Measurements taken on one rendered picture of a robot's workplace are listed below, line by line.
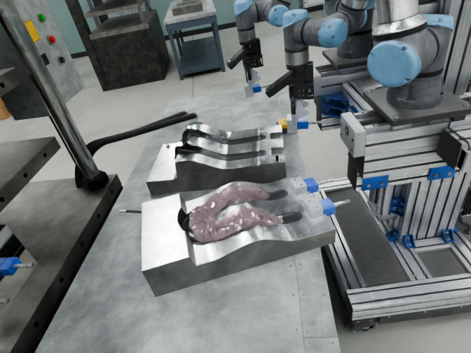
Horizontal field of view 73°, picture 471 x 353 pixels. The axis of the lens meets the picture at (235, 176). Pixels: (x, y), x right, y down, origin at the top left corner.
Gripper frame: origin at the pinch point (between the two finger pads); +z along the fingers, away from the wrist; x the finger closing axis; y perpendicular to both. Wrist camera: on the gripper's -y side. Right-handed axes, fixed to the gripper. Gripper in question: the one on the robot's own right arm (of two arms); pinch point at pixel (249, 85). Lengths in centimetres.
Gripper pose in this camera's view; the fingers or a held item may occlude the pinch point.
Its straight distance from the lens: 154.9
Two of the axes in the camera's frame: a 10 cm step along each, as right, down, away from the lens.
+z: 1.6, 7.9, 5.9
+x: -1.5, -5.7, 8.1
